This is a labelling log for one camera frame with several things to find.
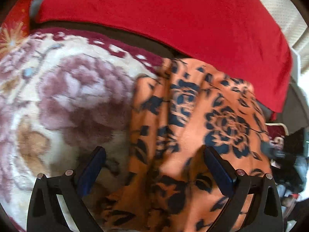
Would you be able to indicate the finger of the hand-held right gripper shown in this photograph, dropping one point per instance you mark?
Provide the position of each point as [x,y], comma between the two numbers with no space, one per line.
[274,151]

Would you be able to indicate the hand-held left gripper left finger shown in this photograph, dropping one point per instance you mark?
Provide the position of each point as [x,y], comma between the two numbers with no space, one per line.
[93,171]

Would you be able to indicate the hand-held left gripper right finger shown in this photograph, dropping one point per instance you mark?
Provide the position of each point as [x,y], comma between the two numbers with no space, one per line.
[219,171]

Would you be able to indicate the orange floral garment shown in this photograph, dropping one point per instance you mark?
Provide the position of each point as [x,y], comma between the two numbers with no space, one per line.
[193,130]

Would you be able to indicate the floral plush blanket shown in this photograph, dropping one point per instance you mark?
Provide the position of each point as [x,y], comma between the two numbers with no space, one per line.
[72,96]

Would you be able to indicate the cream curtain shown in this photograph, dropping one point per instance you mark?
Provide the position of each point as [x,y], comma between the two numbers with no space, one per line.
[277,9]

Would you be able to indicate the red blanket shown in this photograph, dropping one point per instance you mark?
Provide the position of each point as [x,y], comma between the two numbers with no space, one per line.
[169,12]

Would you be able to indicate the red patterned cushion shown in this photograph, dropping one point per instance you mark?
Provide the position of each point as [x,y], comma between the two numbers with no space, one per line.
[17,21]

